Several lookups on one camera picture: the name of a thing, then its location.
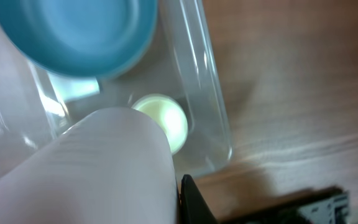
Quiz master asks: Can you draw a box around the yellow cup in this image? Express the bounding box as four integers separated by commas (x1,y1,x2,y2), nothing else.
132,94,188,155

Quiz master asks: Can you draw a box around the white label in container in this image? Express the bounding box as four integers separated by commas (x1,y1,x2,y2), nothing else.
48,73,100,103

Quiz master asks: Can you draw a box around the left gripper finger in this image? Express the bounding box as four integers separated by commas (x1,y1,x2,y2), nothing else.
180,174,218,224

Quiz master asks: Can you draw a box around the clear plastic storage container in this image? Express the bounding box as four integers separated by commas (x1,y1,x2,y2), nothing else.
0,1,232,178

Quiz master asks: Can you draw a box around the cream cup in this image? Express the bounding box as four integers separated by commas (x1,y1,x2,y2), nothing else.
0,108,180,223

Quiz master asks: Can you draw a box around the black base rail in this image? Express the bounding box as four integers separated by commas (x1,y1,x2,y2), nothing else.
225,187,358,224

